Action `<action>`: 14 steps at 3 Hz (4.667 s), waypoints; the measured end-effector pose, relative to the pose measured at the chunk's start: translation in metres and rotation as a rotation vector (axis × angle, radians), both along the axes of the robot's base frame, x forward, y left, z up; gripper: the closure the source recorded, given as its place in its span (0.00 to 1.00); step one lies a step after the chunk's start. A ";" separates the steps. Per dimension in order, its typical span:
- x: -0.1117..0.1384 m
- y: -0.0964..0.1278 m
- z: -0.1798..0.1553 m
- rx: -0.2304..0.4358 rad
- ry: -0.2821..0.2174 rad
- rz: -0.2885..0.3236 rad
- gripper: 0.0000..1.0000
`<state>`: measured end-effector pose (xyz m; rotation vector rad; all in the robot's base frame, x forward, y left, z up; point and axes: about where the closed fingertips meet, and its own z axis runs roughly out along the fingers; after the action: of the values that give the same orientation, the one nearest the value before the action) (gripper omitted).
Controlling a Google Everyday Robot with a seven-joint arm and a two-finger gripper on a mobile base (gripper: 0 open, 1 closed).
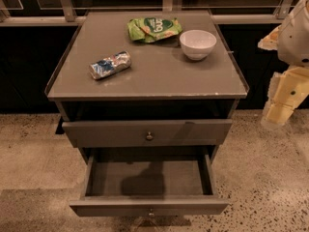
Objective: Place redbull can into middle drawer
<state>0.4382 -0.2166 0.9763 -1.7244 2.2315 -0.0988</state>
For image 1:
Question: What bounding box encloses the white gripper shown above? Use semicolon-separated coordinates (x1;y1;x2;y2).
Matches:
258;0;309;130

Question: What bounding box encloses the silver blue redbull can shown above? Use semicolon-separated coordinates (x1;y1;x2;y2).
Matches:
89;51;131;80

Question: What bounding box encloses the grey drawer cabinet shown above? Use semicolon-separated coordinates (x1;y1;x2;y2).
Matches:
46;12;248;155

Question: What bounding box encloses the brass top drawer knob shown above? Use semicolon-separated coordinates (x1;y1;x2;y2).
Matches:
146;131;154;141

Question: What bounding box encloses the brass drawer knob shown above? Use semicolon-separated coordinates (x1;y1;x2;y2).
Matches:
148;209;155;218
146;131;154;141

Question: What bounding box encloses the grey open middle drawer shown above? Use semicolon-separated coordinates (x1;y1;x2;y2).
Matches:
70;153;228;217

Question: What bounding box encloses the grey top drawer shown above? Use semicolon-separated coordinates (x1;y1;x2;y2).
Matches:
63;119;232;148

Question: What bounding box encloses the brass middle drawer knob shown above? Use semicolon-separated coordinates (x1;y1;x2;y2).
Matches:
148;209;155;218

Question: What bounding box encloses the white bowl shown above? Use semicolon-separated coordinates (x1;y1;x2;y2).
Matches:
180;30;217;61

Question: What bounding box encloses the green snack bag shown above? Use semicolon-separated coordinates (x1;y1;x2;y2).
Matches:
127;17;183;44

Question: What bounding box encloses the metal railing frame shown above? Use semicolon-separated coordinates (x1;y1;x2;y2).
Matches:
0;0;299;26

